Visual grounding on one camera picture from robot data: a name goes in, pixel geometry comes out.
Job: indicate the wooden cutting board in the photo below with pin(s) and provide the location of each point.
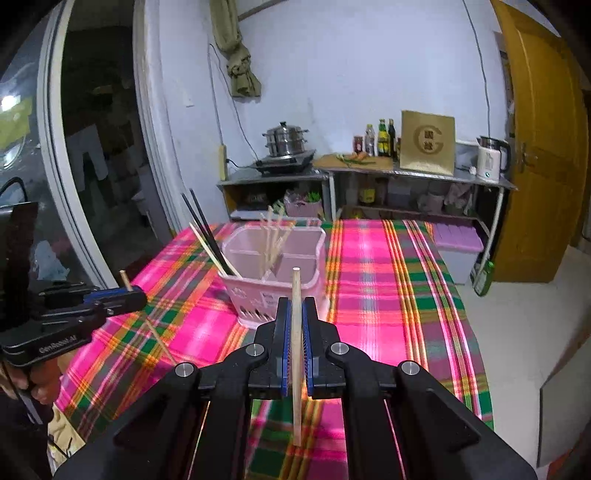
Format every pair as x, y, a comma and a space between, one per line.
328, 162

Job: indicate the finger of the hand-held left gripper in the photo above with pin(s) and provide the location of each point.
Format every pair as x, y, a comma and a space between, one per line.
94, 297
124, 302

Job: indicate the clear plastic bottle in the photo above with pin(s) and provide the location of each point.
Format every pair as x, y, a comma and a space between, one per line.
369, 140

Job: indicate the green onion stalks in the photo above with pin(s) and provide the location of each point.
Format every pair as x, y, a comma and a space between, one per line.
353, 158

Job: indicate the green hanging cloth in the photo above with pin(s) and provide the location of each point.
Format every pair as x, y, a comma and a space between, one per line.
238, 55

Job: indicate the green bottle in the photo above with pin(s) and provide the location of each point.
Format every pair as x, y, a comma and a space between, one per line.
484, 277

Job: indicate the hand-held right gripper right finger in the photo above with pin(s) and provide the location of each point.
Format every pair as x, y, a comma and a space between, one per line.
308, 350

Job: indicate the yellow wooden door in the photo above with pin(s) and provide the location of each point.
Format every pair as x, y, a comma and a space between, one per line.
545, 161

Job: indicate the wall poster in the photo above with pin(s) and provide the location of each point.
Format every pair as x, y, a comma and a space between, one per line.
505, 69

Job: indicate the white box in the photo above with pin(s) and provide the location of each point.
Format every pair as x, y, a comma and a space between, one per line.
466, 154

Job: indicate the dark sauce bottle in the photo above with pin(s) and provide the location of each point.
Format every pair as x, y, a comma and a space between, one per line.
392, 138

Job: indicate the pink plastic utensil holder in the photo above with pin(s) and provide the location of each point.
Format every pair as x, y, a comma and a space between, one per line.
244, 295

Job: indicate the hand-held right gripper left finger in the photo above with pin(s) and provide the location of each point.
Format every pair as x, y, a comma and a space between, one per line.
286, 350

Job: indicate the white wall switch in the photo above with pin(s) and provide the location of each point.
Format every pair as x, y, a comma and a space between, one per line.
188, 100

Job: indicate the white sliding door frame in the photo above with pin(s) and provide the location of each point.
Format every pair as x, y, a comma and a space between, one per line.
147, 161

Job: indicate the black chopstick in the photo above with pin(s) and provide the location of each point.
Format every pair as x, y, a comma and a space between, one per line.
190, 207
201, 207

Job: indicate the white electric kettle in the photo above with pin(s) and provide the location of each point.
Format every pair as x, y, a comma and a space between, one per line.
491, 159

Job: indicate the purple lid storage box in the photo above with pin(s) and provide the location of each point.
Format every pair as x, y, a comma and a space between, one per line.
457, 240

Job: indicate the black induction cooktop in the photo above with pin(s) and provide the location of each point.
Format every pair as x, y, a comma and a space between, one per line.
281, 166

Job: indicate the stainless steel steamer pot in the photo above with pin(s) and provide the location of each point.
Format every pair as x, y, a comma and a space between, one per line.
284, 138

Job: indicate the red lid jar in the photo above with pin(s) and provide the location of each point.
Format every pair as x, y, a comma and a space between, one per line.
358, 144

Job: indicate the person's left hand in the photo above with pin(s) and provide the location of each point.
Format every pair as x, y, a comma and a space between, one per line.
39, 385

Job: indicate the gold emblem box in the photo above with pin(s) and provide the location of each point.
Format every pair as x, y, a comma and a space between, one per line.
427, 143

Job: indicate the grey board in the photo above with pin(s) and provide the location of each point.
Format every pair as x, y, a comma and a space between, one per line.
568, 392

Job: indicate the yellowed power strip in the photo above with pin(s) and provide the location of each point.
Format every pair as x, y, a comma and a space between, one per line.
222, 161

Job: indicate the pink plaid tablecloth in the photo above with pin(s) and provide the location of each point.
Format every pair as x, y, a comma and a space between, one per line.
392, 300

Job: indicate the pink basket with greens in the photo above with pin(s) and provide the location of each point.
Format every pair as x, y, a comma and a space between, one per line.
300, 205

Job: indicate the stainless steel kitchen counter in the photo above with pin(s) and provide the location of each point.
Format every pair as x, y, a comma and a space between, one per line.
272, 181

